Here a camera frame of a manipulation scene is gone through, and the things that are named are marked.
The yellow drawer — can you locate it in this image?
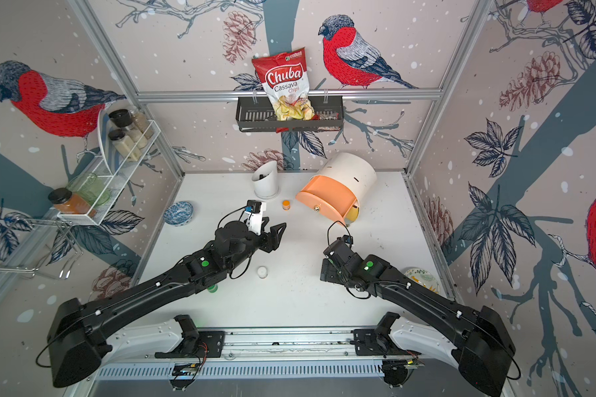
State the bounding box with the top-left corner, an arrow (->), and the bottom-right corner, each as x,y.
345,205 -> 360,223

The pink top drawer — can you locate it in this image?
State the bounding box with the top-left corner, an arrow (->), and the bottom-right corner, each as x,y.
296,175 -> 359,222

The round white drawer cabinet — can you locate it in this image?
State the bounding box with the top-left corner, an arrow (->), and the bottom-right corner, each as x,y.
311,152 -> 377,208

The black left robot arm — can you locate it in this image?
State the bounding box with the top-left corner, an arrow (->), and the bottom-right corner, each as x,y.
47,221 -> 286,388

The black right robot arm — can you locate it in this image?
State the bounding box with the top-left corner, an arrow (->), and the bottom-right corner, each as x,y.
321,238 -> 516,396

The white utensil holder cup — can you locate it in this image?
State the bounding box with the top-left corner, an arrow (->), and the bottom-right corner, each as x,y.
252,160 -> 280,199

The floral patterned plate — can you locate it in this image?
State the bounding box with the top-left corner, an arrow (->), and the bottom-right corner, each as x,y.
404,268 -> 442,294

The blue patterned bowl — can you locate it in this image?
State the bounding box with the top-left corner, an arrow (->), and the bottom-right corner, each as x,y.
163,201 -> 195,227

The red Chuba chips bag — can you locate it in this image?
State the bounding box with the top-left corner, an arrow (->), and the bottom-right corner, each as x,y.
253,48 -> 316,122

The white plate on shelf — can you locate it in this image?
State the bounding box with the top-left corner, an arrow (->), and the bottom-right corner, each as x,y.
97,109 -> 117,175

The black lid spice jar lower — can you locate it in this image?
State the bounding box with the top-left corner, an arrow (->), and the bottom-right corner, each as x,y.
108,129 -> 141,162

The black lid spice jar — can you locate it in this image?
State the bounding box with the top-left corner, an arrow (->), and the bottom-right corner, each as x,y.
109,109 -> 148,149
108,129 -> 141,162

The green glass cup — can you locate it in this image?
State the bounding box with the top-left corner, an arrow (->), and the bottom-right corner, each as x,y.
66,173 -> 110,207

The black lid spice jar upper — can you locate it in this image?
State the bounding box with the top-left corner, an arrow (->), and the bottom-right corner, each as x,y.
109,109 -> 148,149

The orange sauce jar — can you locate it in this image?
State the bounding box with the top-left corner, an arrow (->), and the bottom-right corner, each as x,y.
47,188 -> 96,217

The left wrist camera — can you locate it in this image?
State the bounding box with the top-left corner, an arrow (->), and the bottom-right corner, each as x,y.
245,200 -> 267,236

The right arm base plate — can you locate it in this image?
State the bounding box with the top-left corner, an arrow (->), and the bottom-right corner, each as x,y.
353,329 -> 419,357

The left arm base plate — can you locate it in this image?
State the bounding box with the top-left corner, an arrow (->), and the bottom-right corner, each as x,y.
154,331 -> 226,359

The black wire wall basket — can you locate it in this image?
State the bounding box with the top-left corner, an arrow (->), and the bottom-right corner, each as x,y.
236,96 -> 344,132

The white wire wall shelf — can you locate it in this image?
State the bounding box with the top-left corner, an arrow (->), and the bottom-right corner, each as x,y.
58,120 -> 162,226

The metal wire hook rack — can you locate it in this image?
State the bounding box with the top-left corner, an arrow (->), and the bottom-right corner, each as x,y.
0,216 -> 84,280

